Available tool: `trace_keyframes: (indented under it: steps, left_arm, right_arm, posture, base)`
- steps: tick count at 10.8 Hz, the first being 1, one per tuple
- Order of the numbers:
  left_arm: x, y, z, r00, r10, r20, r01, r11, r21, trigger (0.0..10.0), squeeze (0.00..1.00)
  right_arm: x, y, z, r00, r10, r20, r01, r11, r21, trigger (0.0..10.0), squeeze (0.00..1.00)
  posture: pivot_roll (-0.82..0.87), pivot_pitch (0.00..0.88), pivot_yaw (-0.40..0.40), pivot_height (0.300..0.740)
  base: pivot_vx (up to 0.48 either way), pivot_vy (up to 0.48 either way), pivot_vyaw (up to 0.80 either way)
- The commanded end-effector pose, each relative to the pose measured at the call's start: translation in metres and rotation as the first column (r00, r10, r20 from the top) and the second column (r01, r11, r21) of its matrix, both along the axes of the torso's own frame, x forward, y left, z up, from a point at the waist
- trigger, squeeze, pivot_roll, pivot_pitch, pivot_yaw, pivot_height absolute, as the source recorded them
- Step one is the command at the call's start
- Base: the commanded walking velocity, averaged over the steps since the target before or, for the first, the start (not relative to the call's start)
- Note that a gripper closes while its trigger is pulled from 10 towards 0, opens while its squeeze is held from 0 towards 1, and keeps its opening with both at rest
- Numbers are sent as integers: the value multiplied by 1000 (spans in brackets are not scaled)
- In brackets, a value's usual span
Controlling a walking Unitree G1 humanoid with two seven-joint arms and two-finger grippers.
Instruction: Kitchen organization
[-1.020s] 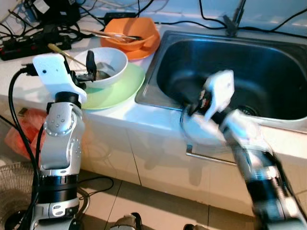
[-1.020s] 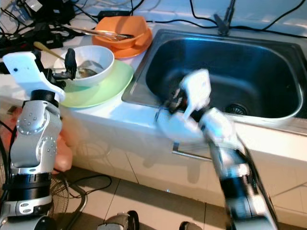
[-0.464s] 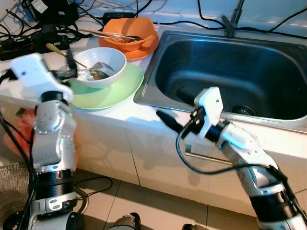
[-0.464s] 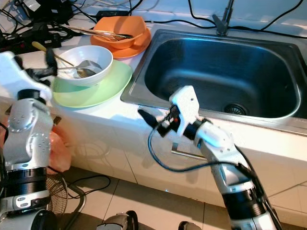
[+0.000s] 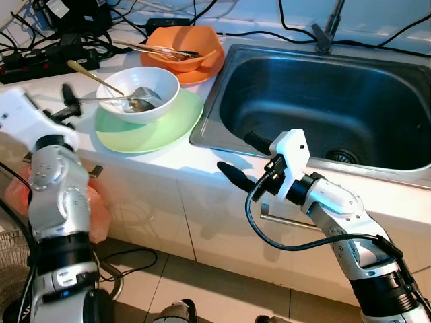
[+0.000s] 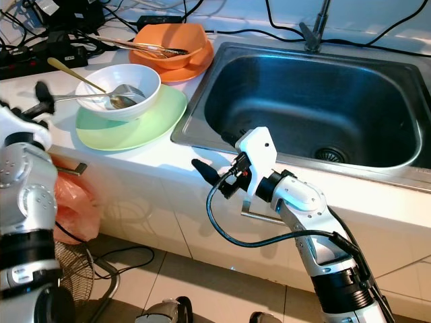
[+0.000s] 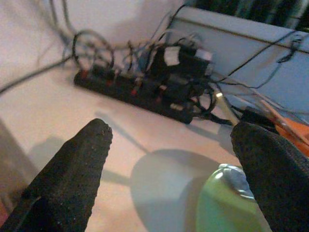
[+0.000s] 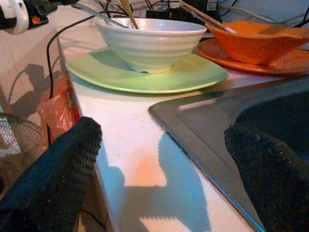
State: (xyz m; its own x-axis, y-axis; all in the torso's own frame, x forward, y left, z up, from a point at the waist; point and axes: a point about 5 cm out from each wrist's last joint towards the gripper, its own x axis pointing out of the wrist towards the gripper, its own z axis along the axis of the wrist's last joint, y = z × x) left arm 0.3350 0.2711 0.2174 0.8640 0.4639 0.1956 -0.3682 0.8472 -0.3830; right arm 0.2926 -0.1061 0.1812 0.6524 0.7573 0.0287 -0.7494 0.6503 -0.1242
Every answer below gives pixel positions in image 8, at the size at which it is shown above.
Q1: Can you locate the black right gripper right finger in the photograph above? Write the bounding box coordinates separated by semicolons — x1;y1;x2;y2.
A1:
224;122;309;232

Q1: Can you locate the white ribbed ceramic bowl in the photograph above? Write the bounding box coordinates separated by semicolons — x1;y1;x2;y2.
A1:
95;17;208;74

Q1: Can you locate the wooden chopstick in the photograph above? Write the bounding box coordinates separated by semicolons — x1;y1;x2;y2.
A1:
180;4;226;31
178;0;237;34

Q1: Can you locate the orange plate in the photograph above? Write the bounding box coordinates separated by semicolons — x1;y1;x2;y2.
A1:
197;38;309;77

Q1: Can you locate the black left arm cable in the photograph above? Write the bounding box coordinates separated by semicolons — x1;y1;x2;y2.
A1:
46;14;98;145

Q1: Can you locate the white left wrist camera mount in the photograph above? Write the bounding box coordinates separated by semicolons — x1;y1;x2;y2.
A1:
0;0;31;35

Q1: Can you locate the white cable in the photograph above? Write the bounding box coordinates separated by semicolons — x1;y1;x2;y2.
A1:
217;4;309;25

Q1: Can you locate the orange bowl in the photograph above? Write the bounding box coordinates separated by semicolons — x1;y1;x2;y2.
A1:
204;20;309;66

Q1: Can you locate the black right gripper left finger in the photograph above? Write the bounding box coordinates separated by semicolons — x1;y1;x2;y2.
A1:
0;116;103;232

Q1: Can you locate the stainless steel sink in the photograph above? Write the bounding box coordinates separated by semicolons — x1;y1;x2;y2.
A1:
148;77;309;232

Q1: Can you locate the light green plate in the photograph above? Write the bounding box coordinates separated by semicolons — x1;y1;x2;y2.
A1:
66;49;229;94

